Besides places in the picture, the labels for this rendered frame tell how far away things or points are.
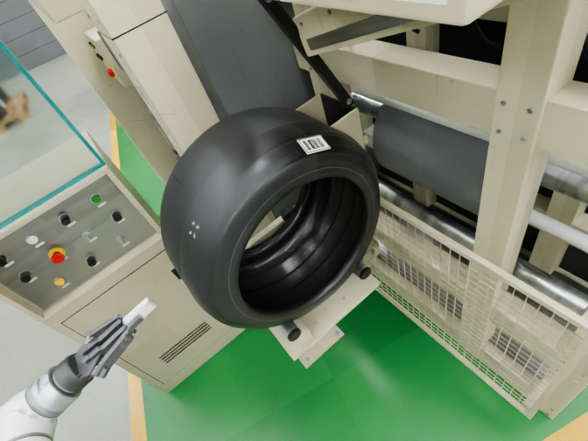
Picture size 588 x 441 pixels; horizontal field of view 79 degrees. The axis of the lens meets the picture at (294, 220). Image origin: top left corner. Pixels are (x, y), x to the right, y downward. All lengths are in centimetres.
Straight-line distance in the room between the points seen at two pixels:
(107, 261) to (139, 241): 14
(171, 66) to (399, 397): 163
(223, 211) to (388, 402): 141
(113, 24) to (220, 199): 42
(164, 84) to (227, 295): 51
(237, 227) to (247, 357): 150
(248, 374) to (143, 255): 91
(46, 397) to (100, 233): 73
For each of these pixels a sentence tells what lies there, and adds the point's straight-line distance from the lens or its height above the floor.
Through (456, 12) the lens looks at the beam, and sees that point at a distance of 49.
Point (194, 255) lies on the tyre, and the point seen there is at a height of 134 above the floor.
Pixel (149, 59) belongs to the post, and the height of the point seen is 159.
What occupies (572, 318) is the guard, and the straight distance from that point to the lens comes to 98.
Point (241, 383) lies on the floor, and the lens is 210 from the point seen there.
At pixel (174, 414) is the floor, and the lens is 223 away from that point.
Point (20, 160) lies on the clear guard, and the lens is 135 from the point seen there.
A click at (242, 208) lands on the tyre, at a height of 139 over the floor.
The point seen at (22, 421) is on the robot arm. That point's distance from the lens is 97.
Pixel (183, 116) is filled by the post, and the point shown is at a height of 144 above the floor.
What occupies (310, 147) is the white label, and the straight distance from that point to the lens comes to 72.
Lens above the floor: 183
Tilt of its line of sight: 46 degrees down
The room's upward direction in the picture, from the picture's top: 23 degrees counter-clockwise
